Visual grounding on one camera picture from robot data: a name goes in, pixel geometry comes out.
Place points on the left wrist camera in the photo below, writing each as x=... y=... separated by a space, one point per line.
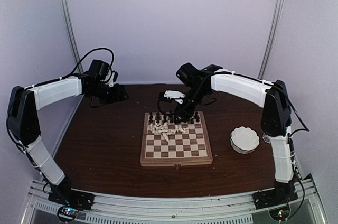
x=103 y=72

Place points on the aluminium front rail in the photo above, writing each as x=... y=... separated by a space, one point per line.
x=233 y=208

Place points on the right aluminium frame post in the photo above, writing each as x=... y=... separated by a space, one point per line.
x=278 y=8

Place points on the round controller board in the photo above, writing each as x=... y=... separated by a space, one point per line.
x=67 y=214
x=279 y=214

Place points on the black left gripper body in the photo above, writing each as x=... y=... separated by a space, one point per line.
x=106 y=95

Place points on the pile of white chess pieces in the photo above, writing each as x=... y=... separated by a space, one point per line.
x=167 y=132

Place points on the wooden chess board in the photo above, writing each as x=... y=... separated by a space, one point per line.
x=194 y=149

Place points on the aluminium frame post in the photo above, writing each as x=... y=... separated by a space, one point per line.
x=278 y=8
x=70 y=32

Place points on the black chess pieces rows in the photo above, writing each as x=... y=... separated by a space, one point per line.
x=156 y=118

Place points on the right round controller board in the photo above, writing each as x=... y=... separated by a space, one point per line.
x=279 y=214

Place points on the left round controller board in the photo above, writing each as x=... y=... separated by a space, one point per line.
x=67 y=214

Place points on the clear drinking glass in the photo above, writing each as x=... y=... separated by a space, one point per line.
x=266 y=138

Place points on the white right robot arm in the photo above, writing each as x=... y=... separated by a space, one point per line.
x=272 y=97

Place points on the left aluminium frame post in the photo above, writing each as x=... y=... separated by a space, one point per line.
x=70 y=32

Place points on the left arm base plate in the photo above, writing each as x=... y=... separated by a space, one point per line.
x=77 y=199

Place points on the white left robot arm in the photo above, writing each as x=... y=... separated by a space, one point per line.
x=23 y=122

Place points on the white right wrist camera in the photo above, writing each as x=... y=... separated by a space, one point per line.
x=173 y=95

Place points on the white scalloped ceramic bowl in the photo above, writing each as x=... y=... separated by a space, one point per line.
x=244 y=140

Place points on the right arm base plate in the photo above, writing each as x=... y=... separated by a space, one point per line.
x=272 y=197

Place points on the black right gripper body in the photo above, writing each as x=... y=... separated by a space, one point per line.
x=197 y=95

